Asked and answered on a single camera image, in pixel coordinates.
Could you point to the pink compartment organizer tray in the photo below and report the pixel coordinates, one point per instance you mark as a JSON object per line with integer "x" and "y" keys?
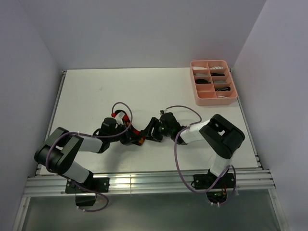
{"x": 212, "y": 83}

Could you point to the black white-striped sock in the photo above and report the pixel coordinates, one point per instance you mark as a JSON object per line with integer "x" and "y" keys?
{"x": 223, "y": 89}

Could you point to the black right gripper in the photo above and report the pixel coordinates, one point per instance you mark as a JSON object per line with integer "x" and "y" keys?
{"x": 154, "y": 122}

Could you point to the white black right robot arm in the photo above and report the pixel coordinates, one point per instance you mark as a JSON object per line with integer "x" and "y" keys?
{"x": 221, "y": 135}

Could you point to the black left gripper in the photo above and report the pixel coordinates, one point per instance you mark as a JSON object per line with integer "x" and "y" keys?
{"x": 126, "y": 140}

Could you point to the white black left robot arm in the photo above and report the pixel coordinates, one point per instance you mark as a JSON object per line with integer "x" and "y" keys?
{"x": 59, "y": 150}

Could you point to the grey rolled sock in tray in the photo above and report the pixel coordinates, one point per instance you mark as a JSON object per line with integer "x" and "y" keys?
{"x": 220, "y": 82}

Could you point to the white rolled sock in tray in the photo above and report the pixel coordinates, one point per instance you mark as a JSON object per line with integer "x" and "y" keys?
{"x": 199, "y": 68}

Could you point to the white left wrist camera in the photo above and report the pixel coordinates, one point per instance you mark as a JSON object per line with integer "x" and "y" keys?
{"x": 120, "y": 117}

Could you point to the black rolled sock in tray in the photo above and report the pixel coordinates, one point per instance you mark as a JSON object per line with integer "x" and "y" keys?
{"x": 202, "y": 81}

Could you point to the black orange argyle sock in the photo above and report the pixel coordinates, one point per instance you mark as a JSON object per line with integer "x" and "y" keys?
{"x": 134, "y": 134}

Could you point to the striped white sock in tray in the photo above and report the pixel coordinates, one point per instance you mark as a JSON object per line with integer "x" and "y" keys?
{"x": 217, "y": 67}

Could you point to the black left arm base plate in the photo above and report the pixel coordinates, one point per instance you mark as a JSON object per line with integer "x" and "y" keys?
{"x": 96, "y": 184}

